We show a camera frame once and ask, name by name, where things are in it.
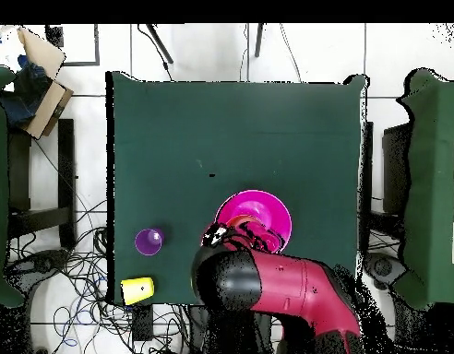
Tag small crimson bowl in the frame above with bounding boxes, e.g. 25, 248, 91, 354
250, 225, 286, 254

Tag large pink bowl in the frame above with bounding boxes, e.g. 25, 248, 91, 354
213, 189, 293, 256

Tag yellow cup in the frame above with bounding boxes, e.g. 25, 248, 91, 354
120, 277, 156, 307

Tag purple cup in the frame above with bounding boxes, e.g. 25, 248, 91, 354
134, 227, 165, 256

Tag dark green table cloth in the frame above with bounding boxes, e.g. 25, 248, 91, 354
105, 70, 370, 307

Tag black power brick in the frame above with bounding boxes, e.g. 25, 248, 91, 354
132, 304, 154, 342

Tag grey base with black knob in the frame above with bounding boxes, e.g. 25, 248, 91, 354
12, 248, 71, 283
363, 252, 407, 290

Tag black tripod leg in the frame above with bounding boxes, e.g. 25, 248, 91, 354
254, 23, 266, 58
145, 23, 174, 65

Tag cardboard box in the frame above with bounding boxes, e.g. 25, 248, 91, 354
0, 26, 75, 141

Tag dark blue cloth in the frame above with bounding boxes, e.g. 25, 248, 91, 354
0, 54, 53, 126

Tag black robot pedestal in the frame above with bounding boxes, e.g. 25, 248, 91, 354
187, 304, 276, 354

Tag tangle of cables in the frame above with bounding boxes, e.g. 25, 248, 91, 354
8, 198, 191, 354

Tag black rectangular frame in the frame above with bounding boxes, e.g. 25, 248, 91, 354
45, 23, 101, 67

